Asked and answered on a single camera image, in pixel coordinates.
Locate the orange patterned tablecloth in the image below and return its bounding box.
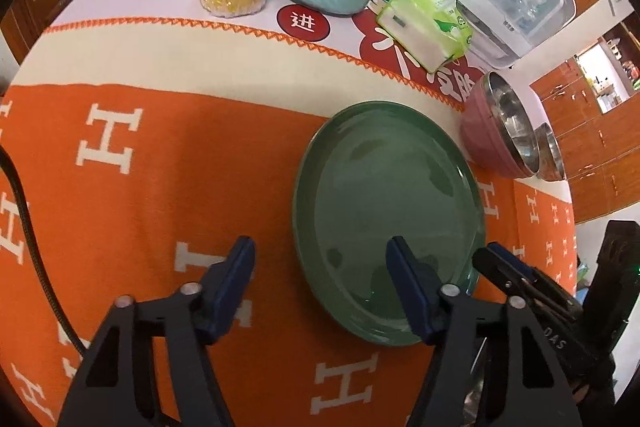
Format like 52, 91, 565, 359
0, 19, 581, 427

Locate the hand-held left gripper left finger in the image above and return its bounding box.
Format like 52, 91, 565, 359
57, 236, 257, 427

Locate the tall wooden cabinet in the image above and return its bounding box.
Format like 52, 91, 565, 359
530, 14, 640, 223

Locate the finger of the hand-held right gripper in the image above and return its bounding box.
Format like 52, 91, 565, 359
472, 248, 576, 323
487, 243, 581, 308

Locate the small steel bowl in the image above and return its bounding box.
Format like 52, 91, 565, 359
482, 72, 542, 178

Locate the green tissue pack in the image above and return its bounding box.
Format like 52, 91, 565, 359
376, 0, 475, 74

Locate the green plate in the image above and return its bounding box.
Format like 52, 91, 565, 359
292, 101, 487, 347

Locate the pink bowl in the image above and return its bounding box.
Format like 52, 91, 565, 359
460, 71, 541, 180

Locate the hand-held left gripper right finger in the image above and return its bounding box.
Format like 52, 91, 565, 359
385, 236, 576, 427

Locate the black braided cable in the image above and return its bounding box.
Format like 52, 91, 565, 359
0, 144, 88, 358

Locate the steel bowl with patterned side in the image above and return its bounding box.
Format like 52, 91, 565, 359
535, 122, 567, 182

